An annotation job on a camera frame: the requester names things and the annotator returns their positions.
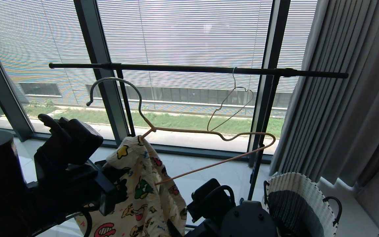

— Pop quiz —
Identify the pink clothes hanger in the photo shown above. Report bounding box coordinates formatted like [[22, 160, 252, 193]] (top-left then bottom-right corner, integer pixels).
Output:
[[207, 67, 254, 132], [86, 77, 276, 186]]

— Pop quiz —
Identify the black clothes rack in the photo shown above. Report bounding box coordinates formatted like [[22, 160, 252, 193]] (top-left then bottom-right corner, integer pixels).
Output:
[[49, 62, 349, 202]]

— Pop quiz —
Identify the cream printed garment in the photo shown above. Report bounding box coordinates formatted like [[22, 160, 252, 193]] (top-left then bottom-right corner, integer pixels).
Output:
[[74, 135, 188, 237]]

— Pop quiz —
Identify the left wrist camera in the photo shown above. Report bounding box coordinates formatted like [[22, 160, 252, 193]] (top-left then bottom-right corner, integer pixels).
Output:
[[38, 114, 104, 172]]

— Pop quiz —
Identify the black cable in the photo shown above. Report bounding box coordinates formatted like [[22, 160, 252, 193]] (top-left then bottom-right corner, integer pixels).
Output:
[[205, 185, 236, 215], [74, 205, 93, 237]]

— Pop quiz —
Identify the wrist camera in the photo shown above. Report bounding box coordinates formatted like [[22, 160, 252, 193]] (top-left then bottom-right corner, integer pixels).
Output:
[[38, 114, 104, 172], [187, 178, 237, 223]]

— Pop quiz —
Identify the window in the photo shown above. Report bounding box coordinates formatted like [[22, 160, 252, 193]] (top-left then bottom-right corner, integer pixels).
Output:
[[0, 0, 318, 164]]

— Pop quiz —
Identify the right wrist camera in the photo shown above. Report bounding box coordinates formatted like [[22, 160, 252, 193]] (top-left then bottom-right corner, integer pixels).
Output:
[[187, 178, 237, 223]]

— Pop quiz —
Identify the white laundry basket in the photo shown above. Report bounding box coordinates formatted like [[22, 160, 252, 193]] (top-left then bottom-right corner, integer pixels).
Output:
[[262, 172, 343, 237]]

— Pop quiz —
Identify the brown curtain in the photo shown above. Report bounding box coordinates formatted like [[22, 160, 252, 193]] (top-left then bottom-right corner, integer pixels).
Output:
[[270, 0, 379, 195]]

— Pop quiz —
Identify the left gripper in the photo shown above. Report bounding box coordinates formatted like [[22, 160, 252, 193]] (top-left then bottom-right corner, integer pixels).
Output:
[[28, 161, 118, 217]]

